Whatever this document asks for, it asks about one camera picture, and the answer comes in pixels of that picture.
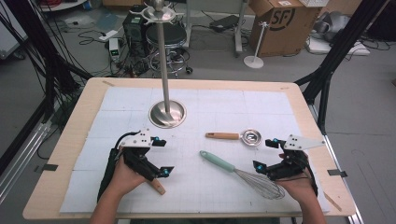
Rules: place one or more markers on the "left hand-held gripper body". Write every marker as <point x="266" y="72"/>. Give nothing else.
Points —
<point x="138" y="157"/>

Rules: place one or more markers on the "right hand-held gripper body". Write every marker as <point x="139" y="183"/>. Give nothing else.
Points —
<point x="291" y="165"/>

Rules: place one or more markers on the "stainless steel utensil rack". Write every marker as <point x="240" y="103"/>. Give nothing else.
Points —
<point x="168" y="113"/>

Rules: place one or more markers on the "person's right hand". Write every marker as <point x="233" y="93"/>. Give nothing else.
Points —
<point x="299" y="186"/>

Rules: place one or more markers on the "person's left hand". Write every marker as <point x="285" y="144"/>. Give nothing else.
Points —
<point x="124" y="179"/>

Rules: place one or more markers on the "white gridded foam mat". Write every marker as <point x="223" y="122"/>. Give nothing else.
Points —
<point x="202" y="193"/>

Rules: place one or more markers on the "black tape piece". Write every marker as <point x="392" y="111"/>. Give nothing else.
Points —
<point x="336" y="173"/>
<point x="49" y="167"/>

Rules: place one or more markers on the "small white stand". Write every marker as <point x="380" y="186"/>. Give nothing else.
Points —
<point x="254" y="60"/>

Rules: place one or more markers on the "small white device green display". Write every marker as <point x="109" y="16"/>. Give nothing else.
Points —
<point x="114" y="48"/>

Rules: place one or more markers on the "white flat boards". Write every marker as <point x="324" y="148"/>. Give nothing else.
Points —
<point x="320" y="46"/>

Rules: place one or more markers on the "black round stool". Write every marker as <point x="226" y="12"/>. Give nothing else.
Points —
<point x="174" y="35"/>

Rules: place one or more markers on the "black computer tower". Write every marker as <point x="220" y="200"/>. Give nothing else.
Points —
<point x="134" y="34"/>

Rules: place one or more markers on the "white desk leg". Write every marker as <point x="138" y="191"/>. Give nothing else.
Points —
<point x="239" y="37"/>
<point x="187" y="31"/>

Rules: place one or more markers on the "brown cardboard box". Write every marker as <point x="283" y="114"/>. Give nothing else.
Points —
<point x="286" y="31"/>

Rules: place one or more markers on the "white power strip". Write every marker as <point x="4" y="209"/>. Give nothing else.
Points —
<point x="109" y="34"/>

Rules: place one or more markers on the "black flat laptop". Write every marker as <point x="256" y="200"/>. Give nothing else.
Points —
<point x="224" y="22"/>

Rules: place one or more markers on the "grey bag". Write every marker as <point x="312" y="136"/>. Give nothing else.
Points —
<point x="333" y="25"/>

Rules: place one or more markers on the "white keyboard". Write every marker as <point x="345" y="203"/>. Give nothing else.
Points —
<point x="313" y="2"/>

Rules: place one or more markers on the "round white table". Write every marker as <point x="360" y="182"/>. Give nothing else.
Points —
<point x="62" y="6"/>

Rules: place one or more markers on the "aluminium rail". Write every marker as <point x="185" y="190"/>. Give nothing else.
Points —
<point x="18" y="168"/>
<point x="356" y="219"/>

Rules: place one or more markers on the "black stand frame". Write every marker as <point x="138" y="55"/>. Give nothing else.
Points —
<point x="339" y="46"/>

